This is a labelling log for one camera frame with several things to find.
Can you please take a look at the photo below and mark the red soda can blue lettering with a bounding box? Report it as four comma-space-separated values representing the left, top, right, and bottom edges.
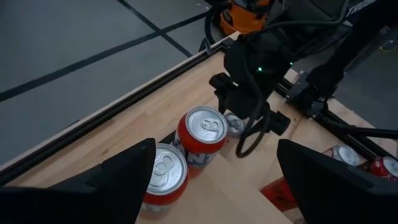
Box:
172, 106, 229, 178
138, 142, 190, 220

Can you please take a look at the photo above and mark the orange shop vacuum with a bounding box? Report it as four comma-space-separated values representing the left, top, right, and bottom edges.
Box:
219, 0, 274, 35

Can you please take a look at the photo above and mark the silver soda can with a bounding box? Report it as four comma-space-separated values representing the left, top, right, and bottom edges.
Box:
323, 144, 368, 167

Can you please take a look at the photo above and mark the black frame clamp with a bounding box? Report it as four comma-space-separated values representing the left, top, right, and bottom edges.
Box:
198, 37, 215, 55

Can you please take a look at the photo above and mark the black metal table frame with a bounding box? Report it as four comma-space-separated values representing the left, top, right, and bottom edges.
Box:
0, 37, 398, 187

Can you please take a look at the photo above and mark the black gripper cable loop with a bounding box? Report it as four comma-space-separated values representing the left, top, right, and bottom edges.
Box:
234, 46, 272, 159

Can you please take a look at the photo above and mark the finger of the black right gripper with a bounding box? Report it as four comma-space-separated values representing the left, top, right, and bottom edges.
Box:
208, 73, 237, 113
264, 111, 292, 135

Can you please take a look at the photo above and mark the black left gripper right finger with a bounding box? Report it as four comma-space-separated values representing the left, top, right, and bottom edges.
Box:
275, 139, 398, 224

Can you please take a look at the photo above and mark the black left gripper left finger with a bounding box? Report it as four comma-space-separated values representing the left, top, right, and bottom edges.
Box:
0, 138, 157, 224

